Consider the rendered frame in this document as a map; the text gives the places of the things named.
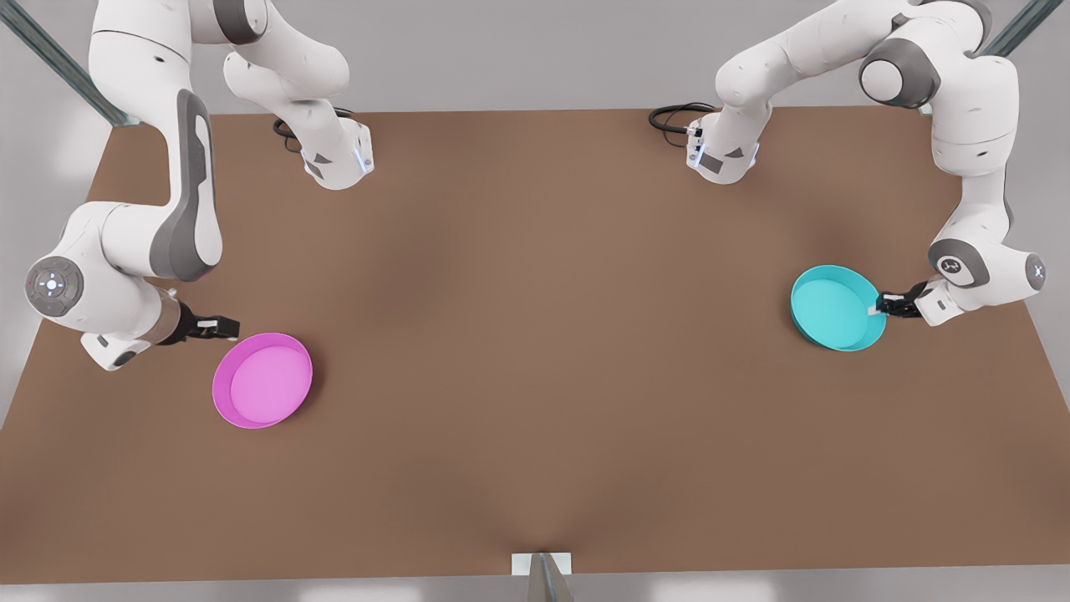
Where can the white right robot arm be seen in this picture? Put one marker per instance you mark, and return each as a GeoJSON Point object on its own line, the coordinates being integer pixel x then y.
{"type": "Point", "coordinates": [134, 150]}

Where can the blue plate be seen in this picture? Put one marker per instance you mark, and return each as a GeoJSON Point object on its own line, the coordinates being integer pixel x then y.
{"type": "Point", "coordinates": [836, 307]}

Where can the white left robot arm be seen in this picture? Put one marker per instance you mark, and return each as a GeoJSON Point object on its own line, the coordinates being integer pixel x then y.
{"type": "Point", "coordinates": [961, 92]}

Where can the pink plate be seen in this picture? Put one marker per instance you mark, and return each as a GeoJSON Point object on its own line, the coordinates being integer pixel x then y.
{"type": "Point", "coordinates": [263, 380]}

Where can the silver frame post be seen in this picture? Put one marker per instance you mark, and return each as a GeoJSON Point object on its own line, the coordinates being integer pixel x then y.
{"type": "Point", "coordinates": [1016, 27]}
{"type": "Point", "coordinates": [545, 579]}
{"type": "Point", "coordinates": [63, 63]}

